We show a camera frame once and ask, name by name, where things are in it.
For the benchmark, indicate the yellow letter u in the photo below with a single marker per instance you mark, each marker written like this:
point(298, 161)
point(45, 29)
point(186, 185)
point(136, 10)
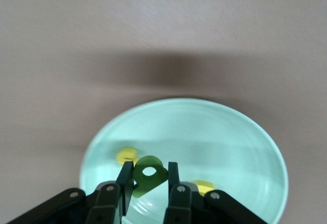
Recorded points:
point(204, 186)

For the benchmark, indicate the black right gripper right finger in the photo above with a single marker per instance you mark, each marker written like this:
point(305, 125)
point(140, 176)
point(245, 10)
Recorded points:
point(184, 206)

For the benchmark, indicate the yellow letter s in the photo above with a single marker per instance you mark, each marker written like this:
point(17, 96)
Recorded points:
point(126, 154)

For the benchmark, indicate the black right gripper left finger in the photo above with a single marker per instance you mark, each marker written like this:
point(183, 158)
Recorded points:
point(102, 206)

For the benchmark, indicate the green letter b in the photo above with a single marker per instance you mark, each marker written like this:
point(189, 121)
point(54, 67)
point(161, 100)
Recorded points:
point(143, 187)

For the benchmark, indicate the green plate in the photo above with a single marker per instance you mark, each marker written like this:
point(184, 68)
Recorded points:
point(204, 137)

